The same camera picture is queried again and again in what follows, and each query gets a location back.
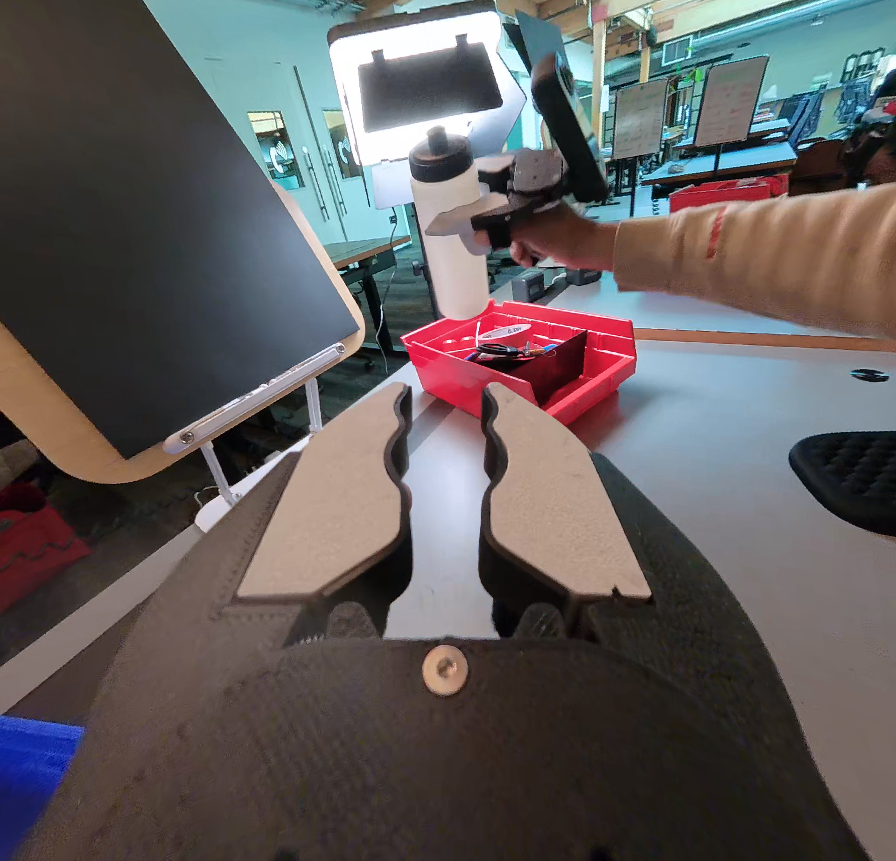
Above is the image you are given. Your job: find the grey dumbbell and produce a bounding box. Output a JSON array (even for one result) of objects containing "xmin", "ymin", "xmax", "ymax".
[{"xmin": 510, "ymin": 268, "xmax": 604, "ymax": 304}]

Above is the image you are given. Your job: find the white water bottle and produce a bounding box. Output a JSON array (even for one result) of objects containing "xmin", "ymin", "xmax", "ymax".
[{"xmin": 407, "ymin": 125, "xmax": 492, "ymax": 323}]

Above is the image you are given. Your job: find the blue plastic bin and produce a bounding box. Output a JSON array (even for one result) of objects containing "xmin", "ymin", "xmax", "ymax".
[{"xmin": 0, "ymin": 714, "xmax": 86, "ymax": 861}]

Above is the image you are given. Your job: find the black textured pad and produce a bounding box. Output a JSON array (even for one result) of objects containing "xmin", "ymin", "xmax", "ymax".
[{"xmin": 787, "ymin": 430, "xmax": 896, "ymax": 538}]

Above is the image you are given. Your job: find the red divided plastic bin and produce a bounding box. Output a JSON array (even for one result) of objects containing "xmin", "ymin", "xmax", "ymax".
[{"xmin": 399, "ymin": 299, "xmax": 638, "ymax": 428}]

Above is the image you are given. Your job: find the person's right forearm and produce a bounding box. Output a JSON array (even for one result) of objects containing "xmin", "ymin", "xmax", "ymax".
[{"xmin": 613, "ymin": 181, "xmax": 896, "ymax": 342}]

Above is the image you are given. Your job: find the softbox light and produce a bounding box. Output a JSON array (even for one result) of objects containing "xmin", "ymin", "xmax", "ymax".
[{"xmin": 327, "ymin": 0, "xmax": 529, "ymax": 213}]

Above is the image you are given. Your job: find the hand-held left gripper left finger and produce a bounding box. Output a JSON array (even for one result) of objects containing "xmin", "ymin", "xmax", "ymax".
[{"xmin": 237, "ymin": 382, "xmax": 415, "ymax": 631}]

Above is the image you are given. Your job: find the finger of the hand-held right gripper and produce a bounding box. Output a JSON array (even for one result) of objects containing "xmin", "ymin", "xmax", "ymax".
[
  {"xmin": 422, "ymin": 198, "xmax": 494, "ymax": 241},
  {"xmin": 476, "ymin": 156, "xmax": 519, "ymax": 197}
]

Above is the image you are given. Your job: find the white board stand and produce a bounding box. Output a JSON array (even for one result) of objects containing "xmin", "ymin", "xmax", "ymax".
[{"xmin": 161, "ymin": 342, "xmax": 349, "ymax": 535}]

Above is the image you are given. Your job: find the black bin divider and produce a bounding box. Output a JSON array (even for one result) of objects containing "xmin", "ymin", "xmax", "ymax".
[{"xmin": 504, "ymin": 329, "xmax": 589, "ymax": 409}]

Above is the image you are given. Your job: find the black faced wooden board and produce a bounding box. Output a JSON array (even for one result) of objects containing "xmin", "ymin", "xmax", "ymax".
[
  {"xmin": 503, "ymin": 9, "xmax": 567, "ymax": 82},
  {"xmin": 0, "ymin": 0, "xmax": 366, "ymax": 486}
]

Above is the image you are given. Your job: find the wooden top desk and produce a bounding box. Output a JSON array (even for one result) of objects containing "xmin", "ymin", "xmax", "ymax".
[{"xmin": 321, "ymin": 236, "xmax": 413, "ymax": 358}]

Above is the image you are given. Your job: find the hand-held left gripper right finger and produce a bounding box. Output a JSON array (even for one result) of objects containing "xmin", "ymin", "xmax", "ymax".
[{"xmin": 478, "ymin": 382, "xmax": 655, "ymax": 631}]

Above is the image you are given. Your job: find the whiteboard on stand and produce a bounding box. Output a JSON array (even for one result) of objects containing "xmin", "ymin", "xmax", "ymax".
[
  {"xmin": 611, "ymin": 77, "xmax": 671, "ymax": 162},
  {"xmin": 692, "ymin": 54, "xmax": 771, "ymax": 150}
]

